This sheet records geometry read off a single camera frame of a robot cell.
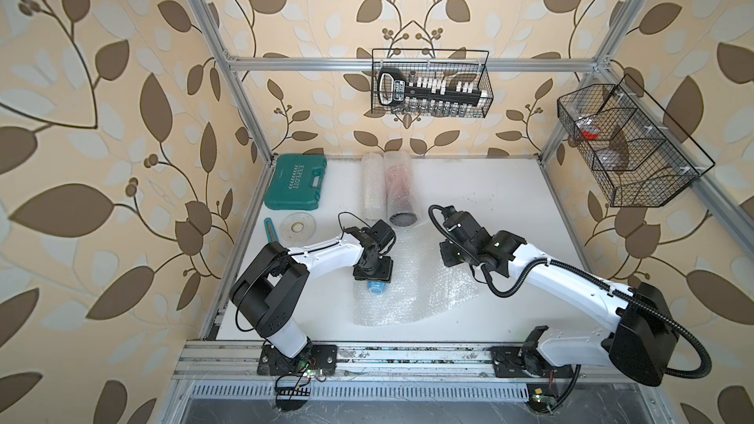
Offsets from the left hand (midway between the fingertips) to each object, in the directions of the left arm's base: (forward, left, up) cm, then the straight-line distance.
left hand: (380, 274), depth 87 cm
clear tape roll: (+18, +29, -2) cm, 34 cm away
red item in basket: (+28, -58, +32) cm, 72 cm away
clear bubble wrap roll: (+29, +3, +6) cm, 30 cm away
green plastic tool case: (+34, +32, +2) cm, 47 cm away
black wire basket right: (+18, -65, +33) cm, 75 cm away
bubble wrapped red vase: (+27, -6, +7) cm, 28 cm away
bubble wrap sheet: (-3, -12, +1) cm, 12 cm away
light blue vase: (-5, +1, +3) cm, 6 cm away
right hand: (+4, -19, +9) cm, 21 cm away
